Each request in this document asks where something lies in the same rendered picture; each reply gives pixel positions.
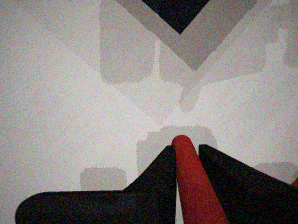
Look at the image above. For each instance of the dark grey open box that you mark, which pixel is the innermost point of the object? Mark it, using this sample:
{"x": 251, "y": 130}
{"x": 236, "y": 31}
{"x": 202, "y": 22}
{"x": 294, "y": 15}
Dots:
{"x": 177, "y": 13}

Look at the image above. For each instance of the red peg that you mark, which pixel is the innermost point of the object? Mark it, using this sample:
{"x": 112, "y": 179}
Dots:
{"x": 199, "y": 203}

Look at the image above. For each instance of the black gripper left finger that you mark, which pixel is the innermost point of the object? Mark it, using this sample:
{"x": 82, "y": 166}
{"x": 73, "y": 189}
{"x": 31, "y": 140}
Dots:
{"x": 150, "y": 199}

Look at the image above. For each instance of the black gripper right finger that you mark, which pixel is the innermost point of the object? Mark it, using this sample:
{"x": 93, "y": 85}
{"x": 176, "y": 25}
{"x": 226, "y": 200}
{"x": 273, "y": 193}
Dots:
{"x": 248, "y": 196}

